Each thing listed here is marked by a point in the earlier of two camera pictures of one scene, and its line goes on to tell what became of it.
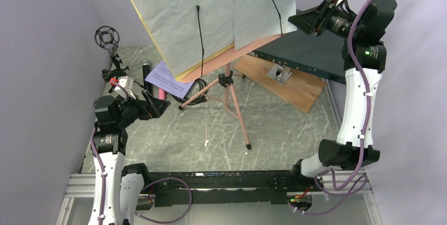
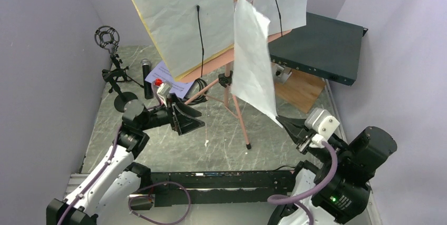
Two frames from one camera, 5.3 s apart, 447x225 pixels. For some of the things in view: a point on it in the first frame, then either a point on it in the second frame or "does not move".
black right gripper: x=317 y=17 to x=297 y=128
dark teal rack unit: x=322 y=55 does not move
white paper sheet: x=255 y=17 to x=251 y=78
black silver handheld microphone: x=146 y=64 does not move
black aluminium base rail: x=226 y=188 does not move
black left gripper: x=156 y=107 to x=181 y=121
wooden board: x=300 y=91 does not move
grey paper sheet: x=166 y=3 does not move
